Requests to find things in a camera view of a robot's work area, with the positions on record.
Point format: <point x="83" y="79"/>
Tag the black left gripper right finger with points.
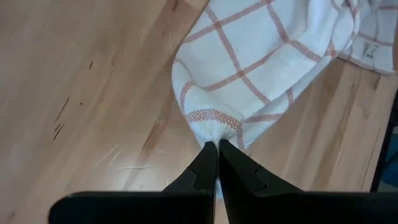
<point x="295" y="208"/>

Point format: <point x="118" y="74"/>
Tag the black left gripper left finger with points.
<point x="140" y="208"/>

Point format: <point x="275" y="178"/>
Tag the white towel red checks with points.
<point x="248" y="62"/>

